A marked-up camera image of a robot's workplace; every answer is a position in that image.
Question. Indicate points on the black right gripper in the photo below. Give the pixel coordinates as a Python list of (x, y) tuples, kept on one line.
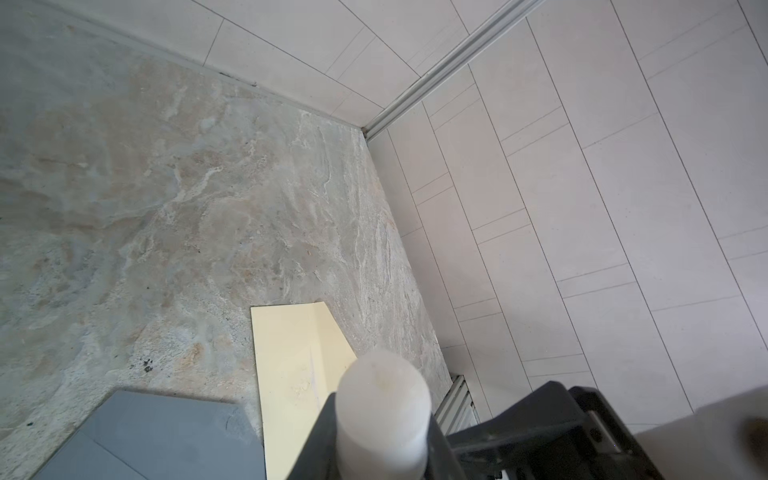
[(552, 433)]

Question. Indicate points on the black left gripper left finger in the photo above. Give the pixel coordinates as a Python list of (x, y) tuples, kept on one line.
[(318, 459)]

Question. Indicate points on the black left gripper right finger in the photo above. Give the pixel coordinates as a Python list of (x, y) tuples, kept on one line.
[(442, 464)]

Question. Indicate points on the white glue stick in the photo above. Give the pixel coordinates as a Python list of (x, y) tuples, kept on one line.
[(383, 412)]

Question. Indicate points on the cream yellow envelope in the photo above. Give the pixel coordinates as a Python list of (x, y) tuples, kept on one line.
[(300, 357)]

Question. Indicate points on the grey envelope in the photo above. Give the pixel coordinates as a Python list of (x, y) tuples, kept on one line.
[(145, 436)]

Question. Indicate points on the metal corner profile right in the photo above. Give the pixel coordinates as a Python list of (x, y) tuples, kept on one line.
[(509, 15)]

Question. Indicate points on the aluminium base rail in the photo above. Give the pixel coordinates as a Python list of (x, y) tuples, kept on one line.
[(457, 411)]

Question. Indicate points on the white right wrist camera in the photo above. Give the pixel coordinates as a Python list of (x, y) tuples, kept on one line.
[(723, 440)]

